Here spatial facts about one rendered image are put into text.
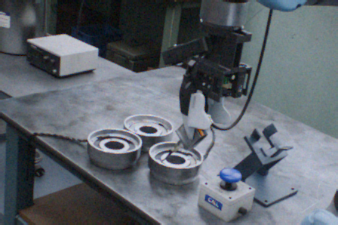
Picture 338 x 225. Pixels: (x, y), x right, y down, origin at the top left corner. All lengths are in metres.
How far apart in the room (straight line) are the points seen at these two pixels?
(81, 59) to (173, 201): 0.93
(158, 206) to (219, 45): 0.31
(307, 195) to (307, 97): 1.70
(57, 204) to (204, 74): 0.66
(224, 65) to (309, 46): 1.89
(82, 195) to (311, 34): 1.59
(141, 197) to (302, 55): 1.87
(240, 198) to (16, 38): 1.20
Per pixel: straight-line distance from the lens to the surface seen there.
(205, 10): 0.92
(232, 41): 0.91
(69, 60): 1.86
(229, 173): 1.03
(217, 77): 0.92
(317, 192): 1.19
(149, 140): 1.19
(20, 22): 2.01
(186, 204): 1.06
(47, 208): 1.47
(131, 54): 3.03
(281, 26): 2.88
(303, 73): 2.84
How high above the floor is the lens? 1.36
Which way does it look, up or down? 22 degrees down
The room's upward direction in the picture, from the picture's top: 10 degrees clockwise
